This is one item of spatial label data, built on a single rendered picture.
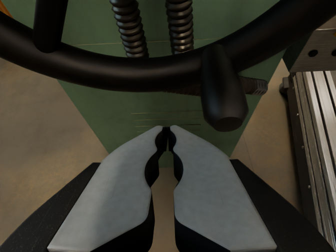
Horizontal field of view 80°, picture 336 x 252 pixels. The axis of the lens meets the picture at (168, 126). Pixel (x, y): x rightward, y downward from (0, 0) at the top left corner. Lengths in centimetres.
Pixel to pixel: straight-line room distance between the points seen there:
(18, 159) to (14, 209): 22
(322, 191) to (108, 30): 68
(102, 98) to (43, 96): 82
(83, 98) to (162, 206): 50
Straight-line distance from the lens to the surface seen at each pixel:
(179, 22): 20
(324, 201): 74
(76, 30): 38
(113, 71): 16
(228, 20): 36
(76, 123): 107
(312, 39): 39
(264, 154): 95
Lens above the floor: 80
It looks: 58 degrees down
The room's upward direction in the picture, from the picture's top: 5 degrees counter-clockwise
